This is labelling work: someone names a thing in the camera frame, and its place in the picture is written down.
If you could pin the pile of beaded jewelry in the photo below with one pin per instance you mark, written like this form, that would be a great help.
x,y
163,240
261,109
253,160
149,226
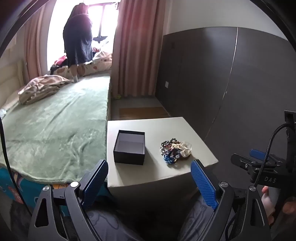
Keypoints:
x,y
171,151

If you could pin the blue printed bed sheet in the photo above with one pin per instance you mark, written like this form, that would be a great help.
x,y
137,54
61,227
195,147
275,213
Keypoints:
x,y
9,185

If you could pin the person's right hand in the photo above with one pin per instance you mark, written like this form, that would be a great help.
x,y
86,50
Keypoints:
x,y
268,201

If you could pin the floral patterned bedding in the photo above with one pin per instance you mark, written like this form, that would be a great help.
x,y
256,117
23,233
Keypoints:
x,y
101,63

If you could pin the black box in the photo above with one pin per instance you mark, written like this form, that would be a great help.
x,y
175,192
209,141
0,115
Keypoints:
x,y
129,157

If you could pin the white wall socket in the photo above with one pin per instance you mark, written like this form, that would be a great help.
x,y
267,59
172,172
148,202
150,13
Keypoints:
x,y
166,84

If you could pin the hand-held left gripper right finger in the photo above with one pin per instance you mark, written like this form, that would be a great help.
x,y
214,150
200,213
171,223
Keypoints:
x,y
203,185

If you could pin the grey bedside table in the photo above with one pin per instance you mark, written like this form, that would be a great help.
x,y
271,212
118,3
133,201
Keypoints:
x,y
161,129

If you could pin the bright window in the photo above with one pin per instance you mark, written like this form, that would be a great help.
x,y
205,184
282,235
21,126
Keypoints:
x,y
104,20

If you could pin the cream padded headboard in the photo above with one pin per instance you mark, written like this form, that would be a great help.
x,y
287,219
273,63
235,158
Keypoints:
x,y
9,76

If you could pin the wide pink curtain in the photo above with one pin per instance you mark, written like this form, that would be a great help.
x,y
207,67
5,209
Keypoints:
x,y
138,46

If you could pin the narrow pink curtain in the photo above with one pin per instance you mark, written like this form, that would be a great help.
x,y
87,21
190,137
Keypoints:
x,y
34,46

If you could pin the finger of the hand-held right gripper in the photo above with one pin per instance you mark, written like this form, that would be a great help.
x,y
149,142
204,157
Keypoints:
x,y
257,153
241,162

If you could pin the white sheer scrunchie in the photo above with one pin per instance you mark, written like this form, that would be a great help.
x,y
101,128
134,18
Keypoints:
x,y
186,148

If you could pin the pile of dark red clothes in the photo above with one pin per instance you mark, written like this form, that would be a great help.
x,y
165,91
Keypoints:
x,y
59,63

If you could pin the dark grey wardrobe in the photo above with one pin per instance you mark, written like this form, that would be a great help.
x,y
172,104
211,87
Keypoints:
x,y
196,81

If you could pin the small green object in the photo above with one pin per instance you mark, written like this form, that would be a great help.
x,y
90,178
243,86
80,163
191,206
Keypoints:
x,y
118,95

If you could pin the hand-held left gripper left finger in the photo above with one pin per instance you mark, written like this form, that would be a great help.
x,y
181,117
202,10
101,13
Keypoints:
x,y
94,183

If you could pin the person's dark grey pants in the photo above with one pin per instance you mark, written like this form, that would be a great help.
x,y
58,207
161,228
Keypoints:
x,y
150,220

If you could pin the beige crumpled quilt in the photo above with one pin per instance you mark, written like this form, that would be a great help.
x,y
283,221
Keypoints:
x,y
41,89

